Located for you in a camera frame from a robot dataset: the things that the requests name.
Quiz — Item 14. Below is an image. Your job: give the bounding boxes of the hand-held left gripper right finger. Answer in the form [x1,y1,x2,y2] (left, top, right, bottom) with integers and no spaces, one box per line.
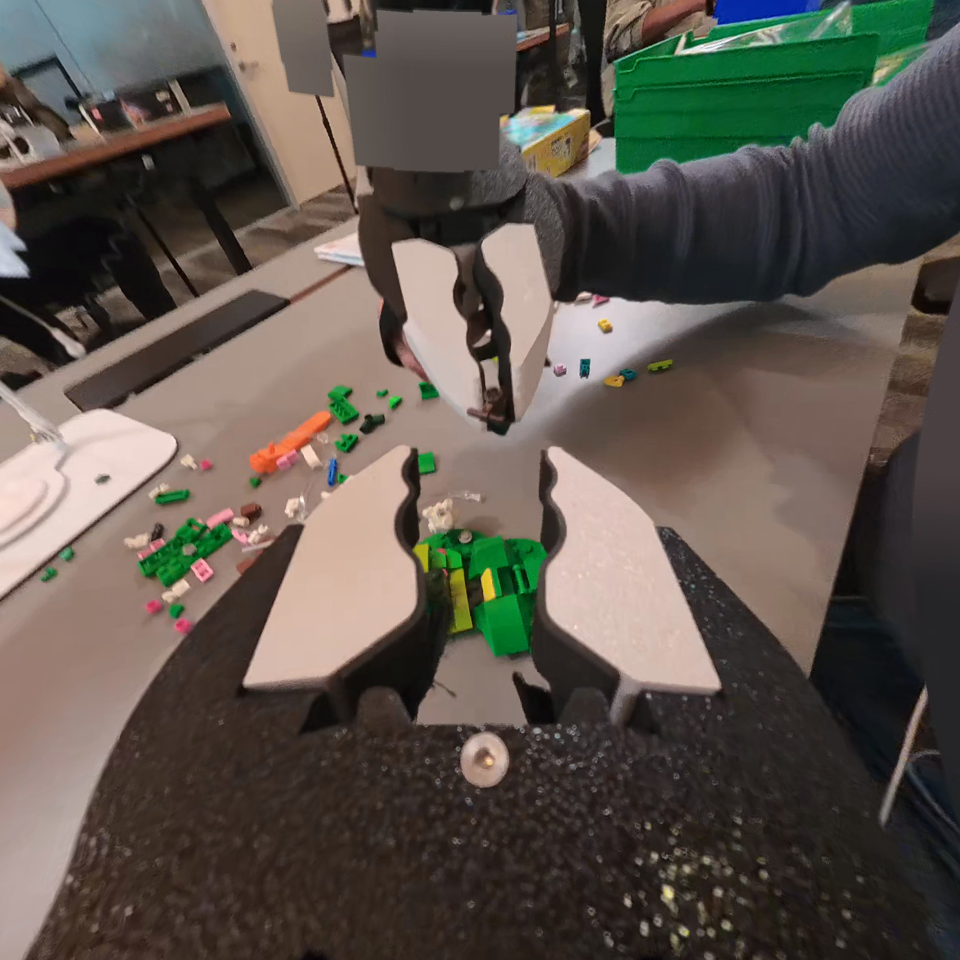
[528,446,724,727]

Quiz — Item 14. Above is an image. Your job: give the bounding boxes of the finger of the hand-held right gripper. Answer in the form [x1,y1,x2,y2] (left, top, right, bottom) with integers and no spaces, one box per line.
[472,222,556,436]
[390,241,489,430]

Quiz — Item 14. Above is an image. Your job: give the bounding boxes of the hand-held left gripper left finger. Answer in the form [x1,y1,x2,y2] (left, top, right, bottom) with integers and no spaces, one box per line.
[241,446,450,725]

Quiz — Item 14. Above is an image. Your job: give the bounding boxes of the dark brown lego pin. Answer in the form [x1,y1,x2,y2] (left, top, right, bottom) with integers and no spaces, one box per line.
[466,386,515,438]

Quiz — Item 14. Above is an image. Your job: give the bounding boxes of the green lego model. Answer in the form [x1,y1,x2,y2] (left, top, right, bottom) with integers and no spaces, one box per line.
[411,528,550,660]

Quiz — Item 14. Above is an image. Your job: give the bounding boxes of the pile of lego pieces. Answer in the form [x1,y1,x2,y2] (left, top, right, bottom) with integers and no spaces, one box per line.
[41,382,444,635]

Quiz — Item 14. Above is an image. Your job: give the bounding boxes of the person's right forearm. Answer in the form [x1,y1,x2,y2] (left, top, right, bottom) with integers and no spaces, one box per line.
[525,26,960,305]

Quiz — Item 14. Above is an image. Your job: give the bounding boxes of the scattered yellow teal lego bits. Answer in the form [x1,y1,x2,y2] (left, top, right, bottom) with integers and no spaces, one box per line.
[551,294,675,389]

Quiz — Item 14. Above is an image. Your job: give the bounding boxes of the yellow lego box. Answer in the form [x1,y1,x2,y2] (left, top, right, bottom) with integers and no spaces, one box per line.
[501,106,594,179]

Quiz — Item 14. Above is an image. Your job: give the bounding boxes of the white booklet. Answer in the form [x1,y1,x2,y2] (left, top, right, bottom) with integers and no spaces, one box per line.
[313,231,369,269]

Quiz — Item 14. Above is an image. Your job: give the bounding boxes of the black tripod pole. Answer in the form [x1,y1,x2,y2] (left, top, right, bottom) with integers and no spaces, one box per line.
[313,93,360,215]

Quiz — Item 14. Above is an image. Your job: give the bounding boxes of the beige door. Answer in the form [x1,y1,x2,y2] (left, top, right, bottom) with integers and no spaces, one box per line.
[202,0,361,207]

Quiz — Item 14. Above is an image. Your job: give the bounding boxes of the person's leg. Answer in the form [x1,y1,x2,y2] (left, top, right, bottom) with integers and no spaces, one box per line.
[810,435,960,960]

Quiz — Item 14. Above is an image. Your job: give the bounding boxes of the white book stand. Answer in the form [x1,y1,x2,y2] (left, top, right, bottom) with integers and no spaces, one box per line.
[0,382,180,601]

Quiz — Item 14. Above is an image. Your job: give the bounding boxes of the stacked green plastic bins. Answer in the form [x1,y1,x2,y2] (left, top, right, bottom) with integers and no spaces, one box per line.
[611,0,960,177]

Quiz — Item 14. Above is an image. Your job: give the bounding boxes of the wood-edged side table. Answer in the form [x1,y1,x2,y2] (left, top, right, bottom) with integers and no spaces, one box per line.
[0,101,252,301]

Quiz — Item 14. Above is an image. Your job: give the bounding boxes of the person's torso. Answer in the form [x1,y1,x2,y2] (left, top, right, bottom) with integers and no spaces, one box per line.
[918,296,960,815]

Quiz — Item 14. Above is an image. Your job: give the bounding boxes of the clear plastic bag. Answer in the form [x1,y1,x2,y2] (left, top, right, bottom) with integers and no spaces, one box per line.
[675,0,856,57]

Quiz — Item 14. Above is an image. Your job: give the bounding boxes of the blue plastic bin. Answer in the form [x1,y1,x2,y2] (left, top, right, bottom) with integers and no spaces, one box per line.
[712,0,811,27]

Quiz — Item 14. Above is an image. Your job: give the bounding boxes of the white cord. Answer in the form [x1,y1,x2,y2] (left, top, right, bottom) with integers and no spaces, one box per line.
[877,686,931,826]

